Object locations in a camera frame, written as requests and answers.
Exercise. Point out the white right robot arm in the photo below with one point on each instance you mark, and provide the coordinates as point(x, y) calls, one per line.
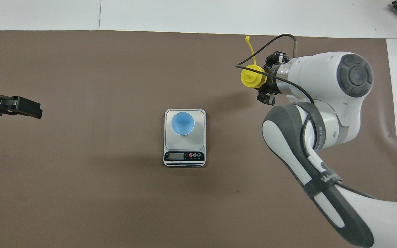
point(326, 89)

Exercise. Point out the brown paper table mat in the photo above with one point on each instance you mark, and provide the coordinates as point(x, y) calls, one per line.
point(115, 206)

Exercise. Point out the silver digital kitchen scale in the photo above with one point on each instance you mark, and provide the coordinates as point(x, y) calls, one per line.
point(184, 146)

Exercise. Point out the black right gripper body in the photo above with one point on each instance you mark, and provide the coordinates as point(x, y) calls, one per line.
point(273, 81)

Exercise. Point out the yellow squeeze seasoning bottle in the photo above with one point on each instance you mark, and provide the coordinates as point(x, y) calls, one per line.
point(252, 77)

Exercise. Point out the light blue plastic cup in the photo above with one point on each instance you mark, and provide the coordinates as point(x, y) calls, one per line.
point(182, 123)

